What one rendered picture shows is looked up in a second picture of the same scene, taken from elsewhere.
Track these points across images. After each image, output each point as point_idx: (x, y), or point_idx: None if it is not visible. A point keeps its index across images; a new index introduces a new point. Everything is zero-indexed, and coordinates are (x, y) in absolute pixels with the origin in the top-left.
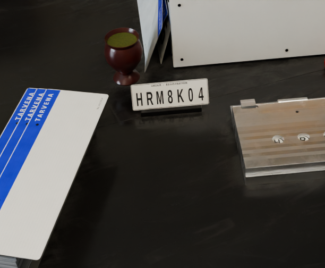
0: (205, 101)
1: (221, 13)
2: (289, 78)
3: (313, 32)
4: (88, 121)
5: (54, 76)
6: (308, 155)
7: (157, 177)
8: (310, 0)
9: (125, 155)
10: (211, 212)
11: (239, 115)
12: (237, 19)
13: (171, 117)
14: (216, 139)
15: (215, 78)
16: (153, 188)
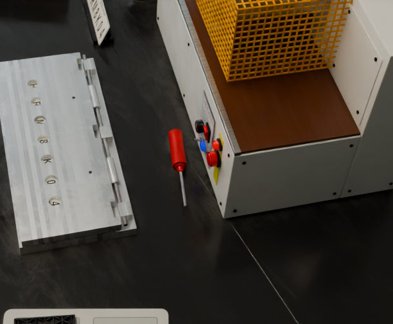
0: (99, 41)
1: (170, 5)
2: (153, 108)
3: (192, 101)
4: None
5: None
6: (11, 103)
7: (5, 23)
8: (194, 66)
9: (33, 2)
10: None
11: (67, 56)
12: (173, 24)
13: (85, 26)
14: None
15: (146, 53)
16: None
